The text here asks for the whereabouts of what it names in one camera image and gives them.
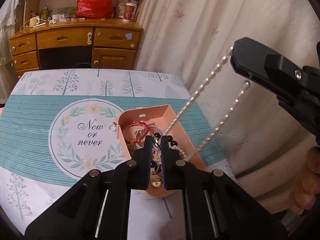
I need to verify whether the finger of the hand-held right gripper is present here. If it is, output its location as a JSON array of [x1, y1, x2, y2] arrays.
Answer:
[[230, 37, 311, 97]]

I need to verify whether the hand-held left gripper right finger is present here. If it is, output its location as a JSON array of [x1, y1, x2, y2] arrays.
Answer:
[[160, 135, 288, 240]]

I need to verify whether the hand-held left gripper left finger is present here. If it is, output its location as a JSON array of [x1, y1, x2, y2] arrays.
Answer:
[[24, 135, 154, 240]]

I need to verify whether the black bead bracelet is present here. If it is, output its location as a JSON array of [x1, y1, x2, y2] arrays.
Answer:
[[150, 133, 179, 171]]

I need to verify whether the small gold flower brooch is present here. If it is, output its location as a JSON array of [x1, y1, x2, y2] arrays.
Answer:
[[150, 177, 164, 188]]

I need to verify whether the red string bracelet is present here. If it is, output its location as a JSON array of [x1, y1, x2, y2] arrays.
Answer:
[[124, 121, 157, 146]]

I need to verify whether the pink plastic box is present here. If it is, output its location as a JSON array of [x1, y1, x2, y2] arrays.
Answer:
[[117, 104, 207, 198]]

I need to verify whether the white pearl necklace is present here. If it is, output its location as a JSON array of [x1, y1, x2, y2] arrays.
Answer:
[[164, 46, 251, 161]]

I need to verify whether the person's right hand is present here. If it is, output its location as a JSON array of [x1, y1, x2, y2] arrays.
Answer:
[[289, 146, 320, 216]]

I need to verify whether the cream leaf print curtain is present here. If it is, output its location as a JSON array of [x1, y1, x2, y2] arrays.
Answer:
[[135, 0, 320, 202]]

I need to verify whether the tree print tablecloth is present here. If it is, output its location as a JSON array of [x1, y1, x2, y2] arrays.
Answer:
[[0, 68, 237, 232]]

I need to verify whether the red patterned paper cup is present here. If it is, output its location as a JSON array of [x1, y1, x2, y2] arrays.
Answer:
[[122, 2, 136, 22]]

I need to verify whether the wooden desk with drawers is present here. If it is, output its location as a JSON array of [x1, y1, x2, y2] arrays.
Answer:
[[9, 20, 144, 80]]

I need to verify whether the floral ceramic jar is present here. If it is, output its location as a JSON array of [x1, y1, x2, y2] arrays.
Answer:
[[115, 2, 126, 18]]

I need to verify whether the white lace furniture cover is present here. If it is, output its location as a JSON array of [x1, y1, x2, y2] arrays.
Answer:
[[0, 0, 26, 103]]

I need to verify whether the wooden desk hutch shelf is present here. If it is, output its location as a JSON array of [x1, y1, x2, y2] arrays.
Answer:
[[23, 0, 151, 32]]

